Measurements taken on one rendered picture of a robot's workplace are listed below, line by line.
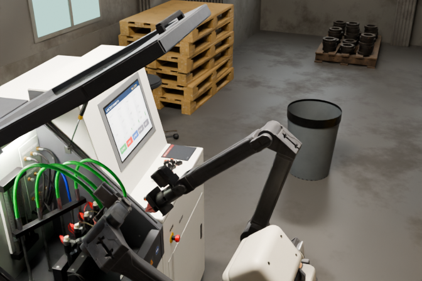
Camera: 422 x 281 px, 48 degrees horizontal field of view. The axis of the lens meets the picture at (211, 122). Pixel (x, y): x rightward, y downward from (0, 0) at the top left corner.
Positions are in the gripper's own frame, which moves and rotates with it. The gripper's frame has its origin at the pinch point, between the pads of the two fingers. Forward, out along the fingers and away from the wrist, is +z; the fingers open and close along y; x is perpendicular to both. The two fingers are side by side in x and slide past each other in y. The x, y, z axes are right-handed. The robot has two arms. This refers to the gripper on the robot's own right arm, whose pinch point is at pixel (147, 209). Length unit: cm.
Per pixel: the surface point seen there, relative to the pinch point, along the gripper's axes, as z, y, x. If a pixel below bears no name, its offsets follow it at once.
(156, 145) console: 44, 20, -71
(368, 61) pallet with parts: 95, -61, -592
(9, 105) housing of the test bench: 27, 69, 0
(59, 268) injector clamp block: 34.6, 3.0, 23.0
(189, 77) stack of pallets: 179, 68, -322
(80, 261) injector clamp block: 31.5, -0.1, 16.2
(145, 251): 21.4, -14.0, -3.6
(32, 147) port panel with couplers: 34, 50, 0
